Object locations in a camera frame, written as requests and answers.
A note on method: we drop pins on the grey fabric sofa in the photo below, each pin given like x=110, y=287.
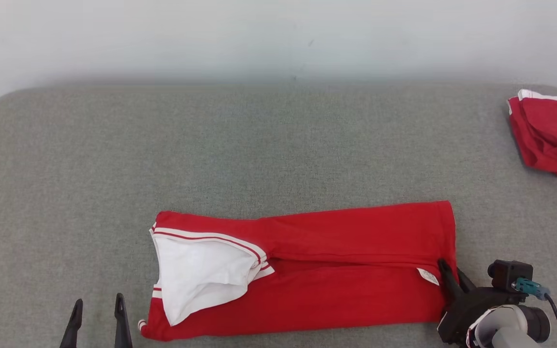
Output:
x=259, y=159

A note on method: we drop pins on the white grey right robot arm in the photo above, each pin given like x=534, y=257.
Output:
x=505, y=328

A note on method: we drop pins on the red shorts with white stripe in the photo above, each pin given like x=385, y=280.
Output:
x=554, y=135

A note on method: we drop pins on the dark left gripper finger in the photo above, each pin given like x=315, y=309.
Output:
x=122, y=328
x=73, y=331

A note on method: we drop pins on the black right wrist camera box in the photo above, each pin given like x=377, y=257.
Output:
x=508, y=273

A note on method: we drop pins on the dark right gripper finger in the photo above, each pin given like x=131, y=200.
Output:
x=450, y=285
x=467, y=285

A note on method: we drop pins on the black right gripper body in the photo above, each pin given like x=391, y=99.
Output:
x=462, y=314

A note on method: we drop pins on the red shirt with white sleeve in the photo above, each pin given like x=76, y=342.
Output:
x=356, y=290

